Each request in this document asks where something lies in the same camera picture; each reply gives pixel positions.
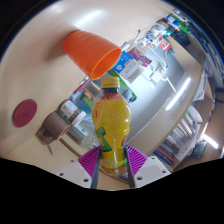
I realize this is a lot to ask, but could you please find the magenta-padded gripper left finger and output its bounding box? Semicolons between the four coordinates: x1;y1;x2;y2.
56;145;102;190

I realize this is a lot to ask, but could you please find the white bottle with red label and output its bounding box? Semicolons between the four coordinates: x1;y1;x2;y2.
159;38;172;52

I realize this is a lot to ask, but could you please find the pink packet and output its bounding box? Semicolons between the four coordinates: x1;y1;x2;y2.
128;47;153;69

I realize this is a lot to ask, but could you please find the white tube ceiling light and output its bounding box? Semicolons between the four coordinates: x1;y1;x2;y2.
201;133;219;150

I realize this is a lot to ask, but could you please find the brown mug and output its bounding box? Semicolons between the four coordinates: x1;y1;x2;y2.
35;111;72;145

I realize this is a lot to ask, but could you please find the clear glass bottle, white cap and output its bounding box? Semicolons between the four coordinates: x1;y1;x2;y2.
66;122;101;151

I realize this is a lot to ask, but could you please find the yellow drink bottle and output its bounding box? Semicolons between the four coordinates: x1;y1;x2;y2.
92;76;133;177

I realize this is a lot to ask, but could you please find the white desk lamp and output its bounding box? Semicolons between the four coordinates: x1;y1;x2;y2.
146;66;193;113

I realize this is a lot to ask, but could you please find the blue and white carton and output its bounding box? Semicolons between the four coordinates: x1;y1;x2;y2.
111;50;143;84

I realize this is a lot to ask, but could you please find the flat round red coaster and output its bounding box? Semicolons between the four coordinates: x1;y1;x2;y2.
12;98;38;128

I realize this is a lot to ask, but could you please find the orange plastic cup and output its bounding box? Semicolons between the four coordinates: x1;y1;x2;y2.
62;29;123;81

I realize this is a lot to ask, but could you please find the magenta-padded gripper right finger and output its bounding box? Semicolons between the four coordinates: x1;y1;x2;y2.
124;143;172;189

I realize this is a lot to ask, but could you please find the wooden shelf unit with books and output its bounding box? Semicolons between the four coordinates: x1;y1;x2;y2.
151;71;221;168

